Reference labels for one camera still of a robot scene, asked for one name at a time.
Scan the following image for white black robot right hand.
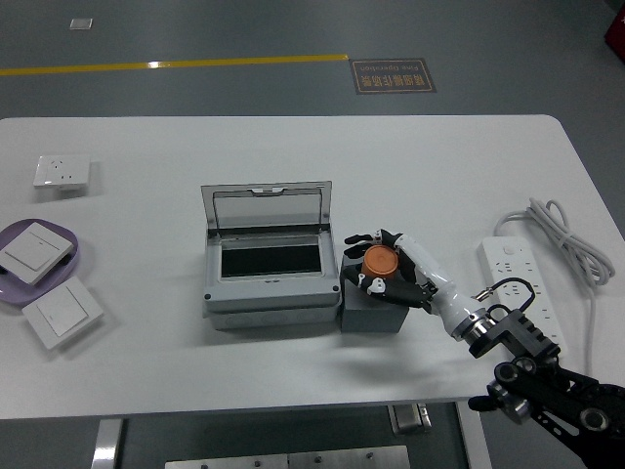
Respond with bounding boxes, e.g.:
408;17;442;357
342;228;479;342

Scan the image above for orange cylinder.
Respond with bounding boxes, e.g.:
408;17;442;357
361;243;399;281

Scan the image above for grey box with clear lid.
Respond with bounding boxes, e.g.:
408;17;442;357
200;181;342;332

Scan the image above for dark grey cube with hole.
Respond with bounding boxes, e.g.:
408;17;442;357
340;252;410;335

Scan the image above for white table leg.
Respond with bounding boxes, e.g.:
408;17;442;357
453;401;492;469
90;418;129;469

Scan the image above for brown floor sign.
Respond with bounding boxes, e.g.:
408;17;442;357
349;58;438;96

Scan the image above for red object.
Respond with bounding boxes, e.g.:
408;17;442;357
604;9;625;58

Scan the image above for yellow floor tape line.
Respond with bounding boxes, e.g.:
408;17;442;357
0;52;349;78

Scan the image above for purple tray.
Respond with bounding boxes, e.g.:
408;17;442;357
0;219;82;308

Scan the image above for white power cord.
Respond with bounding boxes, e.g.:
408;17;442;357
493;197;616;381

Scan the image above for grey under-table bracket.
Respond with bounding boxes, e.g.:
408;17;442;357
389;403;433;435

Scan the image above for grey metal base plate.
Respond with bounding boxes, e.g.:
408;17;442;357
164;445;412;469

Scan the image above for white wall switch panel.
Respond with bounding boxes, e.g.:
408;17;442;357
0;221;74;285
21;277;105;351

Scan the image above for white wall socket panel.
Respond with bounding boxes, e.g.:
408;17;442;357
32;154;93;190

